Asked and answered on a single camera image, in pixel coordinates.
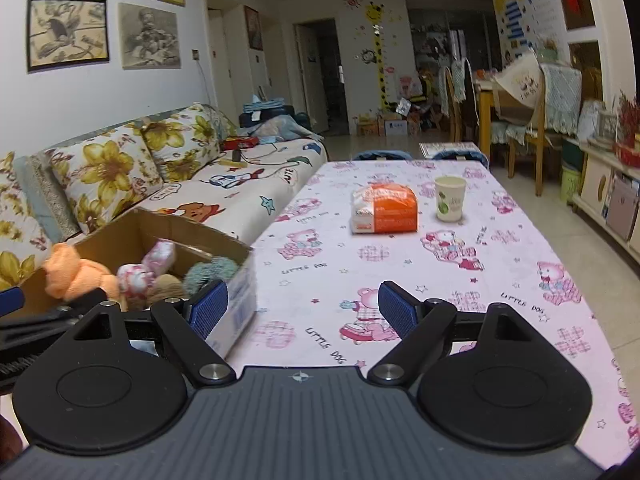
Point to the cream low cabinet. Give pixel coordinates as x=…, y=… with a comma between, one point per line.
x=605, y=185

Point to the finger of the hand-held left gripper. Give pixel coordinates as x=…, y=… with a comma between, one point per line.
x=10, y=301

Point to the red berry branches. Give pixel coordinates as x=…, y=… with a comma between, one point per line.
x=629, y=115

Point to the teal fuzzy cloth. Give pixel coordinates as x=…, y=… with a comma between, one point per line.
x=212, y=270

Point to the floral sofa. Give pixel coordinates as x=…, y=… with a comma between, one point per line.
x=225, y=185

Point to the wooden chair with lace cover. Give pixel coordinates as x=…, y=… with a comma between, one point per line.
x=555, y=95

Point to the orange tissue pack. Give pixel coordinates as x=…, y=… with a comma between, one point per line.
x=385, y=207

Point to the brown knit cloth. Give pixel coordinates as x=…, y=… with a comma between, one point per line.
x=167, y=287

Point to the white paper cup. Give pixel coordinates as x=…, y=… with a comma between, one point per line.
x=450, y=200

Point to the red packet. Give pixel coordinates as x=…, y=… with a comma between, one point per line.
x=237, y=143

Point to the white cloth tote bag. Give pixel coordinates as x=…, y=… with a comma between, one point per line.
x=522, y=85

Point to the cardboard box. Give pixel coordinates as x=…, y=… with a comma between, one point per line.
x=210, y=245

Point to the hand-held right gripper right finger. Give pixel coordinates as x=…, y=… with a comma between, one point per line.
x=397, y=310

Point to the wooden chair with draped cloth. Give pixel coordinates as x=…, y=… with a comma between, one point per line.
x=457, y=95

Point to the black framed cartoon drawing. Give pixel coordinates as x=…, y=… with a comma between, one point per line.
x=67, y=32

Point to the black bag with folded cloths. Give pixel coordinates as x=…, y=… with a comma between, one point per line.
x=265, y=117

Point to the pink printed tablecloth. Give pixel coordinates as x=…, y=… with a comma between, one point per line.
x=450, y=285

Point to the floral sofa cushion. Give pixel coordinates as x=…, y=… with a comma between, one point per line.
x=182, y=140
x=100, y=180

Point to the giraffe height chart sticker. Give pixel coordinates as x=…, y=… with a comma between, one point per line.
x=381, y=60

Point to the grey pencil drawing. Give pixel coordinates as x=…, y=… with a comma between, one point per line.
x=150, y=35

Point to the blue paper wall decoration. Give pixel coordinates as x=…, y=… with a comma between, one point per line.
x=515, y=15

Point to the blue cushioned stool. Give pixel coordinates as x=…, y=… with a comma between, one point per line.
x=382, y=155
x=452, y=150

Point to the pink white patterned plush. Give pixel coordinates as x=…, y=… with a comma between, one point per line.
x=145, y=270

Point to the wooden dining table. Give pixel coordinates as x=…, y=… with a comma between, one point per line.
x=485, y=105

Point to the dark portrait picture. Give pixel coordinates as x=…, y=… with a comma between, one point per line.
x=254, y=27

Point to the orange plush toy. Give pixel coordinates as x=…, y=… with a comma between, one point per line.
x=75, y=272

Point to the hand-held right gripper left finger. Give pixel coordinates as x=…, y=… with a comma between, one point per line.
x=210, y=307

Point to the green waste bin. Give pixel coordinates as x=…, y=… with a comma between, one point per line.
x=570, y=185

